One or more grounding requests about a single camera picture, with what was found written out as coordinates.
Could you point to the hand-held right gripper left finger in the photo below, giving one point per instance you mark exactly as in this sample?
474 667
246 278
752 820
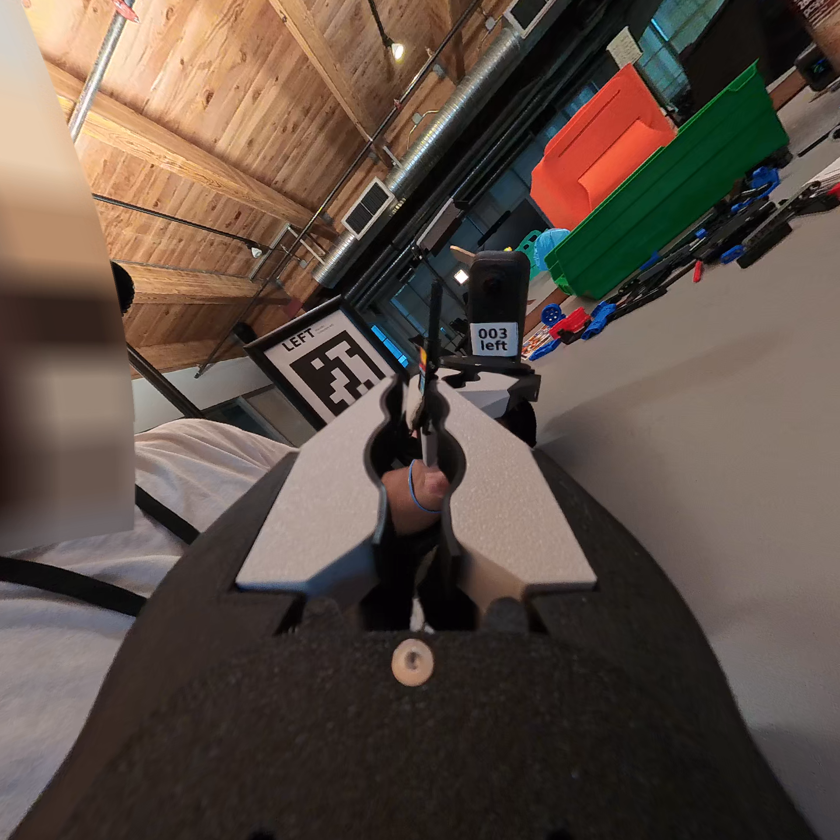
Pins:
315 512

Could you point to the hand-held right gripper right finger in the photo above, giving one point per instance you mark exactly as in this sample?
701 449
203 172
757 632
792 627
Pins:
518 518

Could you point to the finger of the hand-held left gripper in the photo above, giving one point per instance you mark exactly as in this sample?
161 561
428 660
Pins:
412 407
489 394

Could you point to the black lego axle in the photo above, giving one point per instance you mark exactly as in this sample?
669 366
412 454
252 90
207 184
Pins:
433 315

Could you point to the pile of loose lego pieces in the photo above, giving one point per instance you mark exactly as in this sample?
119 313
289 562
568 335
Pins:
764 239

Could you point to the person's left hand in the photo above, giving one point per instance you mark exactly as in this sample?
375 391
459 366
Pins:
413 492

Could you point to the blue plastic bag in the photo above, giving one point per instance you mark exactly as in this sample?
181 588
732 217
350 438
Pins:
551 246

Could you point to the thin blue band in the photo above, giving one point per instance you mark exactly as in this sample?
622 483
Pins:
415 500

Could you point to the black framed marker sign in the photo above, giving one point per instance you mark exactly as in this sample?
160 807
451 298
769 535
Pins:
321 371

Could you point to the white vent grille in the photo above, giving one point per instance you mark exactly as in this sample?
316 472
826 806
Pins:
367 208

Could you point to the orange plastic bin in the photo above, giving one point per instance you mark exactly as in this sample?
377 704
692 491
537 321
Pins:
604 144

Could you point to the green plastic bin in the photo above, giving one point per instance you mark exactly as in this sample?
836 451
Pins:
669 203

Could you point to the black ceiling spotlight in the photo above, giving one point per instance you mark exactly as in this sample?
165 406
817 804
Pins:
396 47

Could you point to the person's white shirt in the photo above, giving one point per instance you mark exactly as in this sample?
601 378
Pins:
65 656

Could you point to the white instruction booklet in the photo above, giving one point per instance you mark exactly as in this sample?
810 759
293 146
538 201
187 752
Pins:
820 178

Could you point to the small black device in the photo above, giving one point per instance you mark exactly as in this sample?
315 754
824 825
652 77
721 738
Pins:
817 69

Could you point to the metal sprinkler pipe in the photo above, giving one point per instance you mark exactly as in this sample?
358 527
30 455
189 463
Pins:
98 72

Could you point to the silver spiral air duct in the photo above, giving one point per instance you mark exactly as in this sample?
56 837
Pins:
426 131

